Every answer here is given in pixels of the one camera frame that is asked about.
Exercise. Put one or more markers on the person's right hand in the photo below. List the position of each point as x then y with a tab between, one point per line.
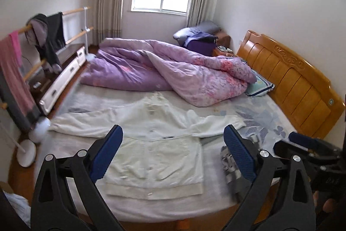
328	205

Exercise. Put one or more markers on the purple cloth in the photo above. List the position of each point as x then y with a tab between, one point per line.
200	44

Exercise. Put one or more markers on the grey white checkered cardigan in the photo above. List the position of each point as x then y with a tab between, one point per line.
232	168

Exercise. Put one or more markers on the wooden headboard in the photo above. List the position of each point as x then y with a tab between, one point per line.
297	90

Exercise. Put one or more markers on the brown chair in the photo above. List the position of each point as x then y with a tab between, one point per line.
224	40

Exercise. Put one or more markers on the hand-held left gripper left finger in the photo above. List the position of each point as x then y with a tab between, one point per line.
106	154

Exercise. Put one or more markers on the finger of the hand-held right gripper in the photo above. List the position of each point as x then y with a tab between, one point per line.
286	149
305	139

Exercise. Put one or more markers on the teal white pillow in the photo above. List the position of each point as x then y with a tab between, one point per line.
260	84

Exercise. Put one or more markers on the wooden nightstand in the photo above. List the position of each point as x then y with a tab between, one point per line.
224	51

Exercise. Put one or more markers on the grey towel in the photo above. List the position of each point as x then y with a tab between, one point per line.
10	112

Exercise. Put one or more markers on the white cloth pile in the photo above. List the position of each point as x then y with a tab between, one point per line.
15	209

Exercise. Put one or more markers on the wooden bar rack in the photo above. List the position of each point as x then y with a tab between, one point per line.
75	11

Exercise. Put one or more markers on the white round object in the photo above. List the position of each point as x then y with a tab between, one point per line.
40	126

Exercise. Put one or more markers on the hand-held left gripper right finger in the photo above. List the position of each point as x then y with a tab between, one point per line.
240	155

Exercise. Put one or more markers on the white dark-topped cabinet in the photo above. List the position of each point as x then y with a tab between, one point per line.
62	76

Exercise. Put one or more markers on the blue pillow pile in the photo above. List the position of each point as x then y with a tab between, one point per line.
194	29

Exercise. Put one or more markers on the purple floral quilt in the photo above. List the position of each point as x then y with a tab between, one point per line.
175	71

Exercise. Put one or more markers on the dark jacket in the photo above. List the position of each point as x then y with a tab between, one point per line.
52	36

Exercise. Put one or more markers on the pink towel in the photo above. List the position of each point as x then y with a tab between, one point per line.
15	76

